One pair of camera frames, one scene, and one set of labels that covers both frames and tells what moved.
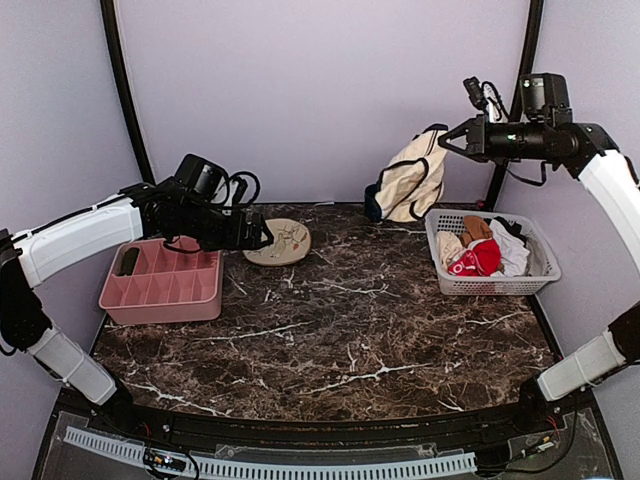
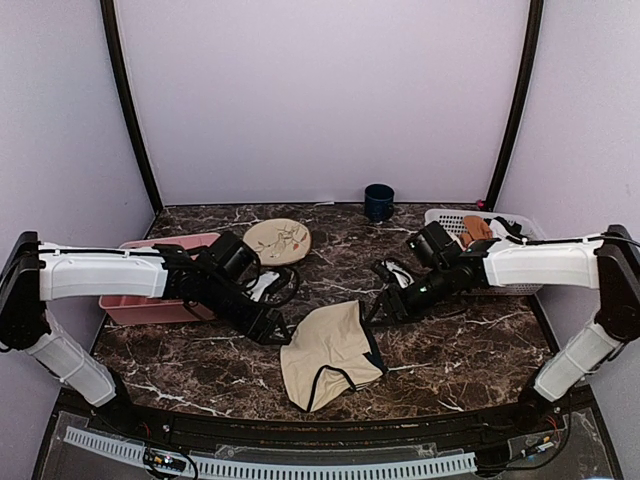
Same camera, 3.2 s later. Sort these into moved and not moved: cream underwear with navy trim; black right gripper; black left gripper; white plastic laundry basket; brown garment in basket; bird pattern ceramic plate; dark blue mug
Moved: cream underwear with navy trim; black left gripper; black right gripper
Not moved: bird pattern ceramic plate; dark blue mug; white plastic laundry basket; brown garment in basket
